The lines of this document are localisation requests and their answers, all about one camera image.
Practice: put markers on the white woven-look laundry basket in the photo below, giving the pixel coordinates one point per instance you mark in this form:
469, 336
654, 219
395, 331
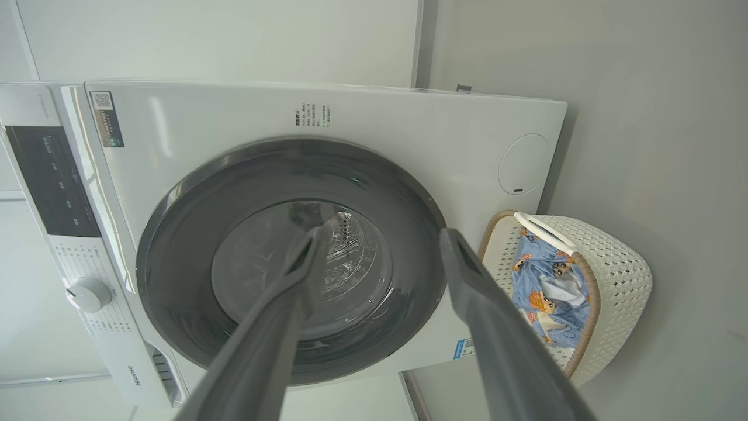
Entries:
619, 280

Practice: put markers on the white washing machine dial knob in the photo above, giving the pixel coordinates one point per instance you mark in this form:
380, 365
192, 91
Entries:
89, 294

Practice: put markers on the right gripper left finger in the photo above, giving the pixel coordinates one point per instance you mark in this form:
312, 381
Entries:
263, 339

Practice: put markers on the blue energy label sticker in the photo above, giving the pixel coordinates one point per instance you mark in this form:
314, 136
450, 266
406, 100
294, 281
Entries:
464, 348

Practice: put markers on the round white filter cover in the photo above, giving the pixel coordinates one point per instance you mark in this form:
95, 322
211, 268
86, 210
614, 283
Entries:
524, 164

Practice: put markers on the white front-load washing machine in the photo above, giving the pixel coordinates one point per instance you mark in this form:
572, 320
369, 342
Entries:
362, 123

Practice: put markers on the dark round glass washer door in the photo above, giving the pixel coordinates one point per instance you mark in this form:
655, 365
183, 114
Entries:
175, 251

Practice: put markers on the blue cartoon print garment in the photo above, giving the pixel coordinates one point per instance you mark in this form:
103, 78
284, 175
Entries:
534, 263

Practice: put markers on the dark QR code sticker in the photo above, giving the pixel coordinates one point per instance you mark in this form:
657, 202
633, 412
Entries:
107, 120

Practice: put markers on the black washing machine display panel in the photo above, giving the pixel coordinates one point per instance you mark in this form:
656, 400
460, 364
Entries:
52, 181

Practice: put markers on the stainless steel washing machine drum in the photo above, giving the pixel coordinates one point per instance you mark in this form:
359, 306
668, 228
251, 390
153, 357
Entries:
350, 245

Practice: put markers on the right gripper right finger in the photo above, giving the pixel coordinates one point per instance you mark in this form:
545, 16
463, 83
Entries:
502, 339

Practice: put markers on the blue garment with white lining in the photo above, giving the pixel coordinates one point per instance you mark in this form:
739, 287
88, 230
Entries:
564, 289

